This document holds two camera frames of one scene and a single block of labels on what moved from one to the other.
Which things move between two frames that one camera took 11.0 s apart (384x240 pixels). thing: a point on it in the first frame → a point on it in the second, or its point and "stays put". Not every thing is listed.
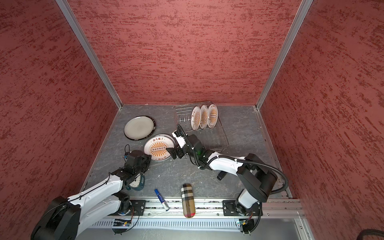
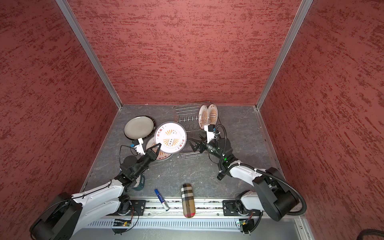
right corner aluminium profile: [304, 7] stays put
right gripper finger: [172, 151] → [198, 142]
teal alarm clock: [137, 184] stays put
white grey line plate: [139, 128] stays put
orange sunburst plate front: [156, 147] stays put
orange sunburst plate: [195, 118] → [172, 136]
